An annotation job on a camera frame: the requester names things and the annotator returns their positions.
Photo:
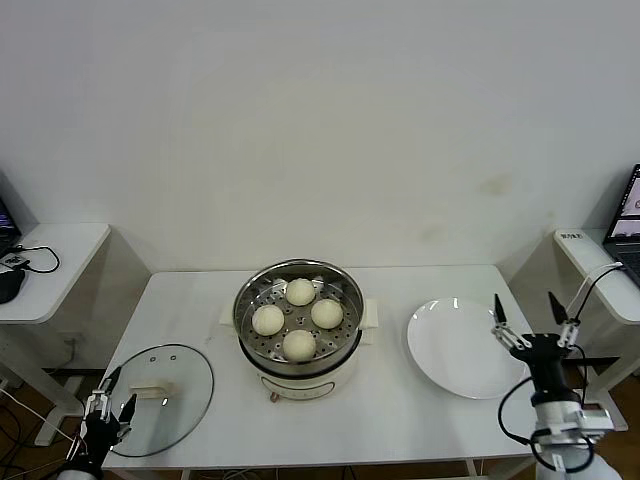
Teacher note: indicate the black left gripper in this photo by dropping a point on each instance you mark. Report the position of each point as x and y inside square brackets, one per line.
[100, 435]

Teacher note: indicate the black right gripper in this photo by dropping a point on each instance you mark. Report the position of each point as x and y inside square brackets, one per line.
[545, 360]

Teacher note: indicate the glass pot lid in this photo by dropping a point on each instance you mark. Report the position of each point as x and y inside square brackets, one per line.
[190, 380]

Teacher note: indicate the white steamed baozi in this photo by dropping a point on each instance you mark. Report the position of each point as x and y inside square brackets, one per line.
[301, 292]
[299, 346]
[327, 314]
[268, 321]

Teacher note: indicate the cream electric steamer pot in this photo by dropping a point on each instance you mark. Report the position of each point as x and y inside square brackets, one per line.
[300, 387]

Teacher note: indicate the stainless steel steamer basket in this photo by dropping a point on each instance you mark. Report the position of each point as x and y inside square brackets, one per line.
[350, 300]

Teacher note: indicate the white round plate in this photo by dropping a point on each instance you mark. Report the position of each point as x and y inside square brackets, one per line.
[450, 350]

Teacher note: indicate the black laptop pink screen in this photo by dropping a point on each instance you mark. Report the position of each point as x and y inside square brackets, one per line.
[625, 225]

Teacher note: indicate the white side table with mouse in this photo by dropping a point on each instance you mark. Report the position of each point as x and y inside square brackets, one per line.
[65, 260]

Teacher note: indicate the black computer mouse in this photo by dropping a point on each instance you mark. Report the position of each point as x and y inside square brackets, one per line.
[9, 286]

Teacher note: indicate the black laptop dark screen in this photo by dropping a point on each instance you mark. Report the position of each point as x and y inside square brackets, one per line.
[6, 220]

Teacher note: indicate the white wall socket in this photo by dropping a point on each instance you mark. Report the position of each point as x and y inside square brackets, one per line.
[74, 340]

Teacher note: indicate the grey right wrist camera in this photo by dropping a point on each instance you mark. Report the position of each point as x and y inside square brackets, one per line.
[596, 419]

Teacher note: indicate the white work table frame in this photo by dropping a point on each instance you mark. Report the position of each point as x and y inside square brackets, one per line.
[474, 471]

